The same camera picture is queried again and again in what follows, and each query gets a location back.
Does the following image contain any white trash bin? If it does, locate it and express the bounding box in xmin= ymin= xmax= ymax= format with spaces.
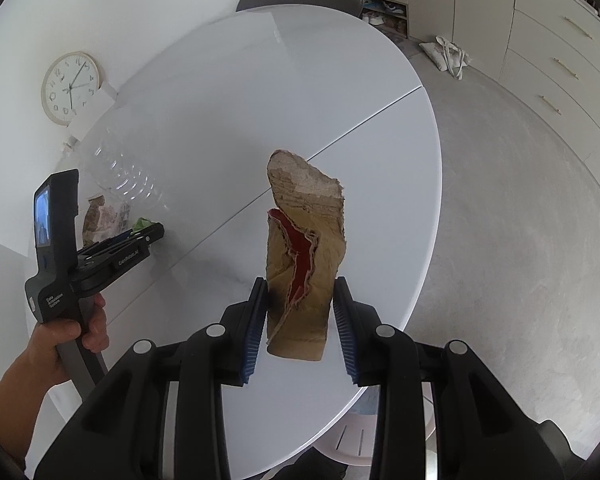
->
xmin=313 ymin=382 xmax=437 ymax=474

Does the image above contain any white paper card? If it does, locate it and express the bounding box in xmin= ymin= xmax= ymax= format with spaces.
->
xmin=68 ymin=88 xmax=116 ymax=141

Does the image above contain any red torn paper bag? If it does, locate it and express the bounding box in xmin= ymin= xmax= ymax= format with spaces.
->
xmin=265 ymin=150 xmax=347 ymax=362

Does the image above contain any green paper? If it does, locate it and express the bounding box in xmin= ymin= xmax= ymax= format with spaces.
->
xmin=132 ymin=217 xmax=154 ymax=232

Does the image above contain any clear plastic container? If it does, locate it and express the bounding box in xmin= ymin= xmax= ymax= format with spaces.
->
xmin=84 ymin=138 xmax=162 ymax=209

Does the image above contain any person left hand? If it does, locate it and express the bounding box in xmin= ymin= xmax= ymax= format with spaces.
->
xmin=23 ymin=292 xmax=109 ymax=389

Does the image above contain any white cloth bag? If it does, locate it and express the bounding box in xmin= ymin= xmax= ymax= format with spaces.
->
xmin=419 ymin=36 xmax=471 ymax=80

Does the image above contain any white wall socket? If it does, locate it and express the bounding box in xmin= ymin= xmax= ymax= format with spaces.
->
xmin=62 ymin=136 xmax=79 ymax=153

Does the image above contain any round white wall clock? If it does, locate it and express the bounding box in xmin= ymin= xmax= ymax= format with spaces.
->
xmin=41 ymin=51 xmax=102 ymax=127

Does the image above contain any brown gold snack wrapper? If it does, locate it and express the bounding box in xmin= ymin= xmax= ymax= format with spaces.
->
xmin=82 ymin=195 xmax=130 ymax=247

